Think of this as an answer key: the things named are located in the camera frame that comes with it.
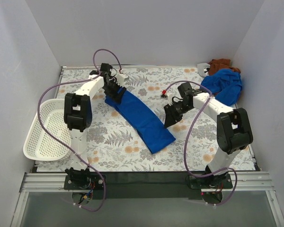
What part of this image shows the purple cable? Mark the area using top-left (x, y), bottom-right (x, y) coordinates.
top-left (160, 80), bottom-right (238, 207)
top-left (37, 48), bottom-right (123, 212)

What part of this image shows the brown towel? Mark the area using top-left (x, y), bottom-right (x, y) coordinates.
top-left (208, 59), bottom-right (241, 76)

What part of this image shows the blue towel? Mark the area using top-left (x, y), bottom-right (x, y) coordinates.
top-left (201, 69), bottom-right (243, 106)
top-left (105, 91), bottom-right (176, 154)

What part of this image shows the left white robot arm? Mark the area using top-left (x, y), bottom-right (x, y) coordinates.
top-left (63, 63), bottom-right (129, 173)

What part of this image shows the white perforated plastic basket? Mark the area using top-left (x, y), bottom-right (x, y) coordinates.
top-left (23, 99), bottom-right (71, 161)

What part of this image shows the aluminium frame rail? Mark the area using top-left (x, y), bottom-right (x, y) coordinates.
top-left (20, 171), bottom-right (275, 192)

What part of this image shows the grey cloth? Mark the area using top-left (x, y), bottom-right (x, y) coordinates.
top-left (197, 63), bottom-right (210, 78)

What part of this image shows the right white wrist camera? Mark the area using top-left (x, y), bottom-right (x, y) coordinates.
top-left (160, 90), bottom-right (172, 102)

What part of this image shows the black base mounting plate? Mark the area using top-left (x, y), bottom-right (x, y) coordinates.
top-left (63, 172), bottom-right (234, 202)

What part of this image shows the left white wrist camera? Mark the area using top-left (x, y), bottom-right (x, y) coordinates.
top-left (115, 73), bottom-right (129, 86)

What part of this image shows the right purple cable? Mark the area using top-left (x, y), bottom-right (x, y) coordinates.
top-left (160, 80), bottom-right (238, 207)

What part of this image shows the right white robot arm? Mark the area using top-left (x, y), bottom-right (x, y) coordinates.
top-left (164, 80), bottom-right (253, 188)

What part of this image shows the crumpled blue towel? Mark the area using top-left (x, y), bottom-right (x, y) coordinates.
top-left (201, 69), bottom-right (243, 106)

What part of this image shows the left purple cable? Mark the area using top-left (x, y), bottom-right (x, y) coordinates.
top-left (37, 48), bottom-right (123, 212)

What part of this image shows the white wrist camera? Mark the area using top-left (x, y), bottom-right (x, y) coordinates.
top-left (160, 90), bottom-right (172, 102)
top-left (115, 73), bottom-right (129, 86)

